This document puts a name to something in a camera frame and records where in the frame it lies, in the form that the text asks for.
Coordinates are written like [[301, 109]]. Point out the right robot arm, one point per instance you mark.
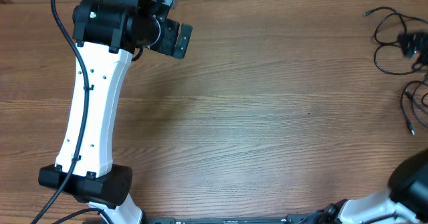
[[404, 200]]

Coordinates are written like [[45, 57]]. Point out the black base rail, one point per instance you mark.
[[288, 219]]

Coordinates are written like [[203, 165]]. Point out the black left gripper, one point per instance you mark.
[[167, 45]]

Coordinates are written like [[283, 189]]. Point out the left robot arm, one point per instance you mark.
[[108, 36]]

